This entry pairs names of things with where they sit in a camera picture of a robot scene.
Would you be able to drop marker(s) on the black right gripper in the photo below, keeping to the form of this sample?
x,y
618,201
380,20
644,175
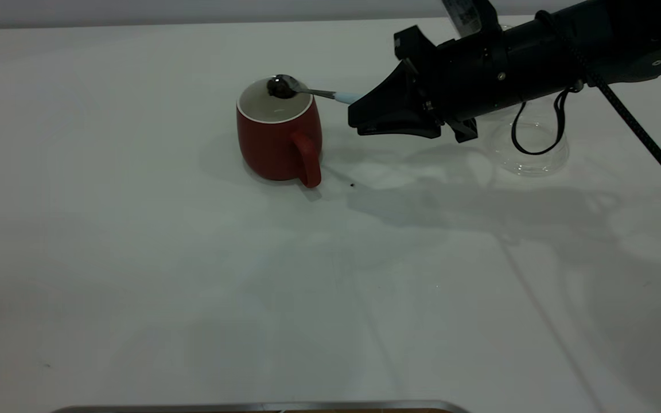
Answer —
x,y
462,74

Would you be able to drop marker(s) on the small heap coffee beans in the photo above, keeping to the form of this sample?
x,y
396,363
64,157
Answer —
x,y
279,88

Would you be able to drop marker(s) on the red mug white inside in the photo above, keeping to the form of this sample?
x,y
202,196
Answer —
x,y
267,149

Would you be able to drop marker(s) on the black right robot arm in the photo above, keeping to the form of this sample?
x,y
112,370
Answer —
x,y
606,46

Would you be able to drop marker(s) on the small clear glass dish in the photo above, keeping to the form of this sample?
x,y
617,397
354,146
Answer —
x,y
537,163

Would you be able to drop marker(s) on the metal tray edge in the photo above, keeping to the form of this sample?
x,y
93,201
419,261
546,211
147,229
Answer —
x,y
250,407

